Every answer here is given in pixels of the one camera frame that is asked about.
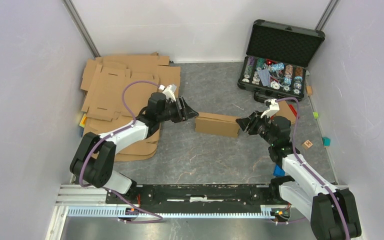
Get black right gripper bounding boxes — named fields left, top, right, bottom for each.
left=235, top=111, right=276, bottom=146

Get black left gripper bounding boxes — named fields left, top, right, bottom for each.
left=157, top=96, right=199, bottom=124

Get brown cardboard box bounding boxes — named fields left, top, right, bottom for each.
left=274, top=101, right=297, bottom=125
left=194, top=112, right=240, bottom=138

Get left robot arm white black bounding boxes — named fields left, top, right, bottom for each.
left=69, top=92, right=199, bottom=204

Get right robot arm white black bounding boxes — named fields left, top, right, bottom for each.
left=236, top=111, right=362, bottom=240

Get red flat block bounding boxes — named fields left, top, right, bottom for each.
left=288, top=104, right=298, bottom=117

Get blue block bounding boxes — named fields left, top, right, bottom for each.
left=273, top=164, right=286, bottom=177

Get black poker chip case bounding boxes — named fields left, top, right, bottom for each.
left=237, top=19, right=326, bottom=101

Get wooden letter cube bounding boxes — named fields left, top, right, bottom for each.
left=301, top=139, right=314, bottom=150

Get small wooden block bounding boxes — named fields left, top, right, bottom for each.
left=306, top=85, right=313, bottom=96

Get teal cube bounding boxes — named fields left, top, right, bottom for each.
left=322, top=136, right=331, bottom=147

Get stack of flat cardboard sheets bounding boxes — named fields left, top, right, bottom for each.
left=79, top=51, right=182, bottom=163

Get colourful blocks under cardboard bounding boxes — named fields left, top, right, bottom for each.
left=79, top=113, right=87, bottom=137

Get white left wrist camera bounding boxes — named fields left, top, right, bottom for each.
left=158, top=84, right=177, bottom=103

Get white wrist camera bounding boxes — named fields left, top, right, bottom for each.
left=260, top=98, right=280, bottom=119
left=158, top=84, right=177, bottom=103

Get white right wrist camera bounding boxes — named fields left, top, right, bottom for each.
left=260, top=98, right=280, bottom=119

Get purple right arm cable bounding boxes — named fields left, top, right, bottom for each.
left=276, top=97, right=351, bottom=240

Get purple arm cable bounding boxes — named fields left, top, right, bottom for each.
left=276, top=97, right=351, bottom=240
left=78, top=80, right=164, bottom=224

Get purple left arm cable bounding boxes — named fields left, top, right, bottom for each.
left=78, top=80, right=164, bottom=224

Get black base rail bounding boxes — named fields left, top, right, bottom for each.
left=125, top=183, right=288, bottom=214

